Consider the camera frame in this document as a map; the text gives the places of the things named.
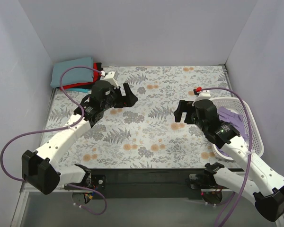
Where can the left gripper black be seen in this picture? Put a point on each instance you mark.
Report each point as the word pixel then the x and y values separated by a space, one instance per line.
pixel 120 97

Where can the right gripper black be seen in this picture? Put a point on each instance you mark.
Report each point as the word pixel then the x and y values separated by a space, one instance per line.
pixel 188 113

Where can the purple t shirt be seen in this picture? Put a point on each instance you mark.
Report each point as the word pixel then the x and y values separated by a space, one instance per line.
pixel 237 121

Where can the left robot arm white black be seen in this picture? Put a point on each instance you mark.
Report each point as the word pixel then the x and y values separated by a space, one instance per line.
pixel 40 168

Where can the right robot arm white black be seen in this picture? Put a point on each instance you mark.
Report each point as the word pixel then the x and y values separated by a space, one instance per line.
pixel 265 189

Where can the folded red t shirt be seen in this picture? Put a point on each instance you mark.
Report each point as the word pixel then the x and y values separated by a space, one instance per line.
pixel 87 85

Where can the folded teal t shirt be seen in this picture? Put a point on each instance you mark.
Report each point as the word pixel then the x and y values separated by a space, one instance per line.
pixel 79 90

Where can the floral table cloth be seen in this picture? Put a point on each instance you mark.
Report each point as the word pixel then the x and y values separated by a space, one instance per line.
pixel 146 135

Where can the folded grey-blue t shirt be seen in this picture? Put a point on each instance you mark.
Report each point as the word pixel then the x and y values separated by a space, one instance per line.
pixel 74 76

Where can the white plastic basket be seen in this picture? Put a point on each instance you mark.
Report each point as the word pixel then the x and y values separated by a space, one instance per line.
pixel 243 108

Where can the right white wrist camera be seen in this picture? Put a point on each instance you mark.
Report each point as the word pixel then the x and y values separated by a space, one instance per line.
pixel 203 95

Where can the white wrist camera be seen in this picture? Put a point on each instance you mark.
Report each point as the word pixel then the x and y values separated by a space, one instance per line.
pixel 110 77
pixel 203 95

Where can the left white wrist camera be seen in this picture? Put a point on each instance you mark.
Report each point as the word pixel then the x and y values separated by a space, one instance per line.
pixel 110 77

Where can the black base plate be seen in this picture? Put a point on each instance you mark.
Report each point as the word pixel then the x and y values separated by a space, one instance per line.
pixel 141 183

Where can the aluminium frame rail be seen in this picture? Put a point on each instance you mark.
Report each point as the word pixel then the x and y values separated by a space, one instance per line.
pixel 34 209

